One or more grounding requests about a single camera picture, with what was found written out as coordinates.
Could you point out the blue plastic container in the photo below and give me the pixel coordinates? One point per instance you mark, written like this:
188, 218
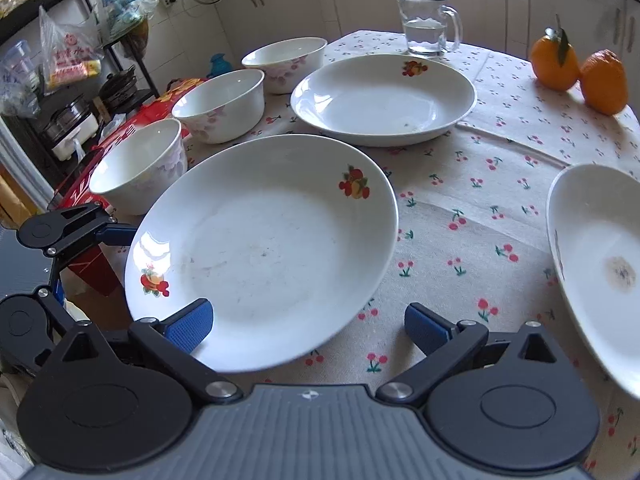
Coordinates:
219, 66

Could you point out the white electric cooker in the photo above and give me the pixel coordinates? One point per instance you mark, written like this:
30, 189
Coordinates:
70, 135

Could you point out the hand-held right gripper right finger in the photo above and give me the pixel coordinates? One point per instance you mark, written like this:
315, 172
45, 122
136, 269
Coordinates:
425, 332

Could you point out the black shelf rack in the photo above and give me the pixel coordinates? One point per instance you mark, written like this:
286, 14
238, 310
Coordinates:
30, 12

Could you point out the white bowl with pink flowers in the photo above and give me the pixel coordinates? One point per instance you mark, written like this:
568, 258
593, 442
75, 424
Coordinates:
285, 55
220, 105
135, 160

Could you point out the plastic bag with red print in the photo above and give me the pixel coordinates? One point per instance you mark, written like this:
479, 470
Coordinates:
70, 60

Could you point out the clear bag of plastic cups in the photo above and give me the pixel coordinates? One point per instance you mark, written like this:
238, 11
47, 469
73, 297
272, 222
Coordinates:
20, 80

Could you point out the glass mug with water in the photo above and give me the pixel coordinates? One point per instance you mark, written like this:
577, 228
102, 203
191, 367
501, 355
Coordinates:
425, 35

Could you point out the white plate with fruit print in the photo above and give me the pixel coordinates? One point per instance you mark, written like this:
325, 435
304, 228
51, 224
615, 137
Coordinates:
595, 260
380, 102
260, 240

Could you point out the cherry print tablecloth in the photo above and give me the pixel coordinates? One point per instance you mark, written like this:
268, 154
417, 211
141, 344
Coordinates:
475, 185

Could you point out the stack of black pans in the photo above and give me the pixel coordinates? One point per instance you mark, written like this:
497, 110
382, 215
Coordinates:
117, 90

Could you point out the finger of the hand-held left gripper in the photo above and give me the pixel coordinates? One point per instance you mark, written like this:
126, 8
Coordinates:
60, 307
117, 235

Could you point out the orange with leaf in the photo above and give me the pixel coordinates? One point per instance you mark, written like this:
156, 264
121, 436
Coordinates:
552, 62

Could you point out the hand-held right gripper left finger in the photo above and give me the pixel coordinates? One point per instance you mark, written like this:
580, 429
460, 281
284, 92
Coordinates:
192, 327

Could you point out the orange without leaf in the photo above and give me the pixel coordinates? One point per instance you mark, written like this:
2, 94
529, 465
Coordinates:
602, 85

